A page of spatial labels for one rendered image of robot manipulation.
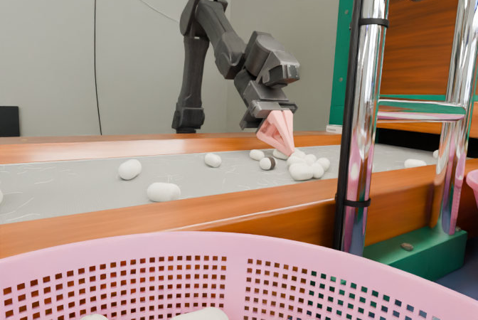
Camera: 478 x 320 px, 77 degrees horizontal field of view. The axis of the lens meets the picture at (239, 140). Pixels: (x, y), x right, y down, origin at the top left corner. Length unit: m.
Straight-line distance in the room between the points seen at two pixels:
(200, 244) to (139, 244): 0.03
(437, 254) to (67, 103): 2.33
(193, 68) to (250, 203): 0.67
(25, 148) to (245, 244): 0.43
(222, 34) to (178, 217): 0.54
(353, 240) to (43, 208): 0.27
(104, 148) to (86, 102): 1.93
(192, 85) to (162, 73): 1.75
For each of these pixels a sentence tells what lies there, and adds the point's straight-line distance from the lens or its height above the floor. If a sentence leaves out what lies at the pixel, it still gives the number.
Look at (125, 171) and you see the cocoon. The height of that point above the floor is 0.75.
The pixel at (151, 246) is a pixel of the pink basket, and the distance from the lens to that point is 0.17.
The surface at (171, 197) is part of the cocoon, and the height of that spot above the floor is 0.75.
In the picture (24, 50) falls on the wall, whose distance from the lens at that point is 2.44.
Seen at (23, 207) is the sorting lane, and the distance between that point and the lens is 0.33.
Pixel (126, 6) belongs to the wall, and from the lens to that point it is 2.61.
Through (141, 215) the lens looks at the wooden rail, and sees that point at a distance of 0.21.
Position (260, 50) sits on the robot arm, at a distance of 0.56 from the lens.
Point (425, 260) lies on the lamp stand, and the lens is 0.34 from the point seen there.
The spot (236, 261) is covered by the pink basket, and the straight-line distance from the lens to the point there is 0.17.
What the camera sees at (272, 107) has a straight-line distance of 0.53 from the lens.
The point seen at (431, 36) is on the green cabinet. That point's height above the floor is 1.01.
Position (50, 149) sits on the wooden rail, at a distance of 0.54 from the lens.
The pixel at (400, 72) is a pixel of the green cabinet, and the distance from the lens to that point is 0.89.
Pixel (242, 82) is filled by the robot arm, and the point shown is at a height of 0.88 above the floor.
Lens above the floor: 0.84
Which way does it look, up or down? 8 degrees down
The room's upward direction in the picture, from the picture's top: 2 degrees clockwise
